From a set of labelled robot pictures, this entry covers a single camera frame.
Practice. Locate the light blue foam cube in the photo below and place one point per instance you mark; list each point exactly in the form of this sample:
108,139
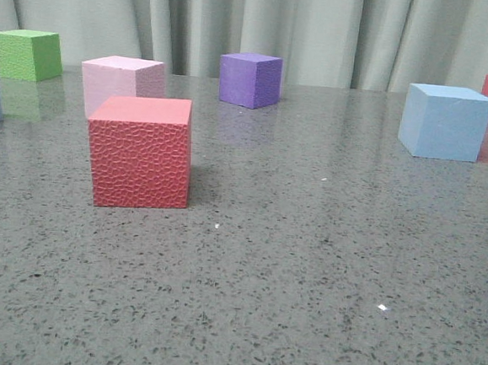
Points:
443,122

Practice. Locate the purple foam cube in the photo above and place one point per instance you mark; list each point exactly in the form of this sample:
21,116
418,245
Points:
250,80

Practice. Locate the red textured foam cube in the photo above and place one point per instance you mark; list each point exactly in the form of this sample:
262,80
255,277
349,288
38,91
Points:
140,152

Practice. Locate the grey curtain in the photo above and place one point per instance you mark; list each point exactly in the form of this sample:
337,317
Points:
382,45

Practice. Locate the pink foam cube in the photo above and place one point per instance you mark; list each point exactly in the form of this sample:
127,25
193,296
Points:
123,76

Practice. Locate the green foam cube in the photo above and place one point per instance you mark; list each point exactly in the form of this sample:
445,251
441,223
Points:
30,55

